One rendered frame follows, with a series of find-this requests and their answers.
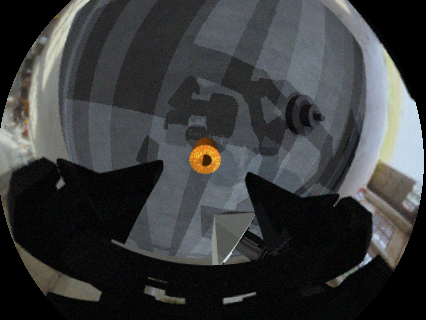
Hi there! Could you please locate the orange knob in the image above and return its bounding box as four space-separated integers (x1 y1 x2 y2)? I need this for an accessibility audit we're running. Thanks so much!
190 137 220 173

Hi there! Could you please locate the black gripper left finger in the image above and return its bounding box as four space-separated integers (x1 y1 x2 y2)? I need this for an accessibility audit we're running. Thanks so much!
56 157 164 245

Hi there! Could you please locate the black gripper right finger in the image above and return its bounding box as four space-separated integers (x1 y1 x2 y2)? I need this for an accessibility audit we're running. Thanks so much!
245 172 341 255

